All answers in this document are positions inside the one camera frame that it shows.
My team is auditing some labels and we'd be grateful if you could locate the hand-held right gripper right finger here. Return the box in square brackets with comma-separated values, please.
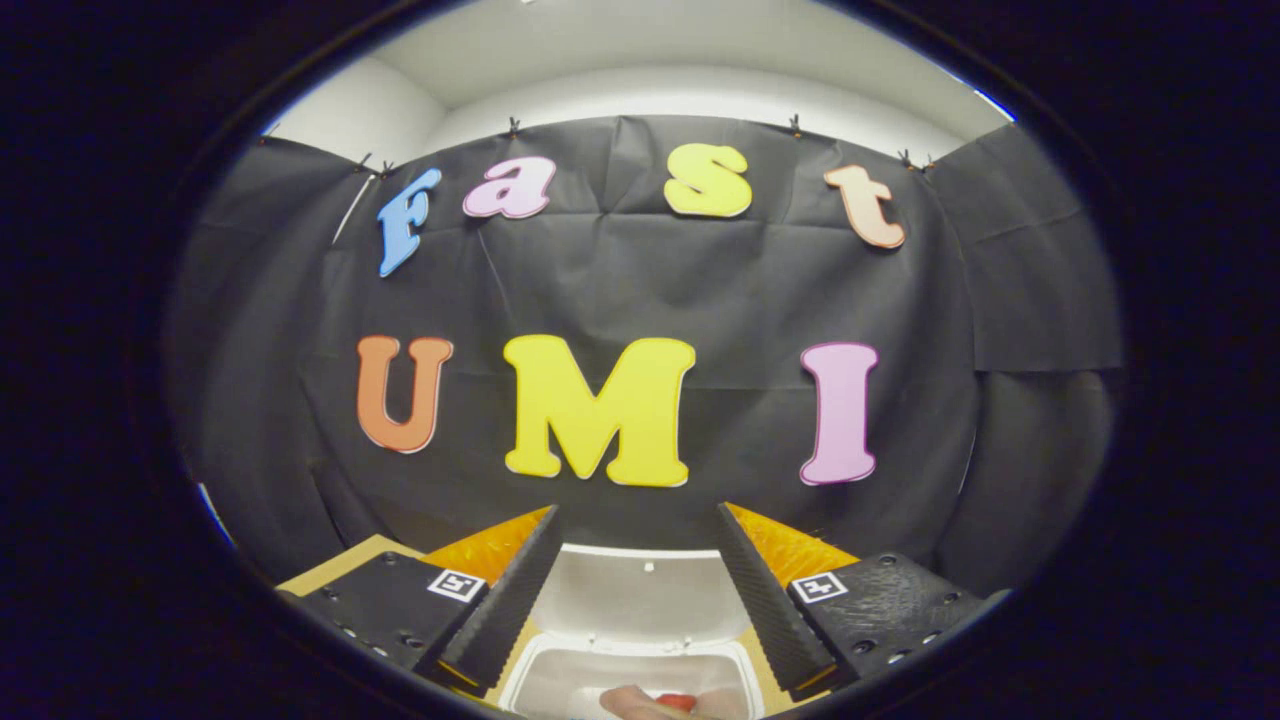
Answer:
[713, 500, 1011, 701]

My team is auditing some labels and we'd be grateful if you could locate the black backdrop cloth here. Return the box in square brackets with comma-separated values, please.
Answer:
[165, 115, 1126, 601]

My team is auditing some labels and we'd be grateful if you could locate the white desktop garbage bin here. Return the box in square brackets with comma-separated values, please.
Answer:
[497, 543, 769, 720]

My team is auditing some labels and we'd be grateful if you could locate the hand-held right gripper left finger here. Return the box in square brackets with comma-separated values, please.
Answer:
[278, 503, 566, 699]

